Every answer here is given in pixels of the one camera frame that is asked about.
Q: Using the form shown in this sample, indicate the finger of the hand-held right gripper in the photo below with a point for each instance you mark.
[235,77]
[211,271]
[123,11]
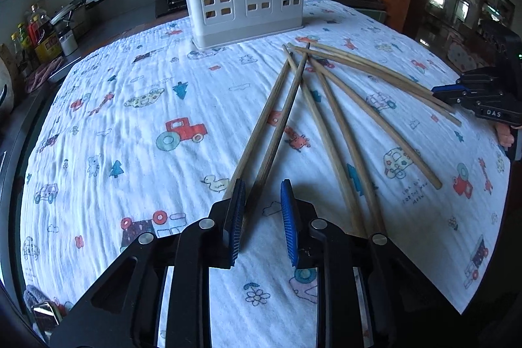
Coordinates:
[465,101]
[446,88]

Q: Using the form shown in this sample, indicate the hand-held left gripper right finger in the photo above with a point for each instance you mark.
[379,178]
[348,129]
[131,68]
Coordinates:
[289,225]

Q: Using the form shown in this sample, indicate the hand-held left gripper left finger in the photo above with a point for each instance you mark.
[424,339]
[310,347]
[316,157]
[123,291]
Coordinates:
[234,225]

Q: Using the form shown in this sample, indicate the wooden chopstick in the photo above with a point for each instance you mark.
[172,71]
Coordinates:
[401,147]
[367,65]
[387,90]
[278,128]
[257,128]
[350,152]
[323,144]

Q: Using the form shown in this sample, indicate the white plastic utensil holder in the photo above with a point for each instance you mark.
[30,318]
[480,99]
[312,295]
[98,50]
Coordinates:
[236,26]

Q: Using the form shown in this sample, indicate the person's right hand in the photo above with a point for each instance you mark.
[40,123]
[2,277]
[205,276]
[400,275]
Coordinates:
[505,136]

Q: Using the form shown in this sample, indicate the white cartoon printed cloth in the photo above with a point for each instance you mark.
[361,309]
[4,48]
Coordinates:
[142,168]

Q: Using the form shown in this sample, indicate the smartphone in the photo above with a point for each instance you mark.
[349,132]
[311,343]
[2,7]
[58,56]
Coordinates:
[45,317]

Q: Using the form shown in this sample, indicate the grey cloth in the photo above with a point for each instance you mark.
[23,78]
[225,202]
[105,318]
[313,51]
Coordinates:
[34,295]

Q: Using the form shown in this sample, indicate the pink cloth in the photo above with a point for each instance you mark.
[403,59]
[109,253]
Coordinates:
[40,75]

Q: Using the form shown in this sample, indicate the white cup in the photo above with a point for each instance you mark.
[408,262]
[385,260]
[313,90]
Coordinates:
[68,43]

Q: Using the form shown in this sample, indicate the steel pan with lid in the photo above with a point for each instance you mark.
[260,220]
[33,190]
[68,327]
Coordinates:
[75,7]

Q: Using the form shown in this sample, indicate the small yellow bottle green cap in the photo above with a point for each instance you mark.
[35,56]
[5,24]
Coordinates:
[24,36]

